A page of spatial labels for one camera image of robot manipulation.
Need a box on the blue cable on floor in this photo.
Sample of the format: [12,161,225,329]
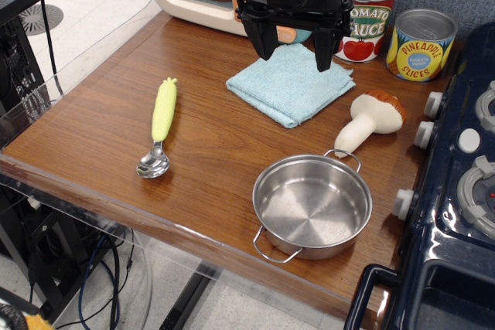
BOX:
[78,233,121,330]

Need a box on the plush toy mushroom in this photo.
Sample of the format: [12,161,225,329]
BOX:
[334,90,406,158]

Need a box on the tomato sauce can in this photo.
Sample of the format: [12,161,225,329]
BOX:
[336,0,395,62]

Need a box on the stainless steel pot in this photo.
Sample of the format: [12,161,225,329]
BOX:
[252,149,373,264]

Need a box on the light blue folded cloth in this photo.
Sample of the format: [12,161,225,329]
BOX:
[226,43,355,129]

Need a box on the dark blue toy stove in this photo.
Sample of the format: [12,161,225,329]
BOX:
[345,23,494,329]

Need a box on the pineapple slices can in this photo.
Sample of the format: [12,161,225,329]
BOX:
[386,9,458,82]

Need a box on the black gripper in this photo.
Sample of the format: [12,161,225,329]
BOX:
[236,0,353,72]

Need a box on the round floor drain grate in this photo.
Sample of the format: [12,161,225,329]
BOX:
[19,4,64,36]

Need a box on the spoon with yellow handle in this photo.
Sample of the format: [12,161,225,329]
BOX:
[136,77,177,179]

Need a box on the black cable on floor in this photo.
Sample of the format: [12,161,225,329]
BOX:
[57,229,136,330]

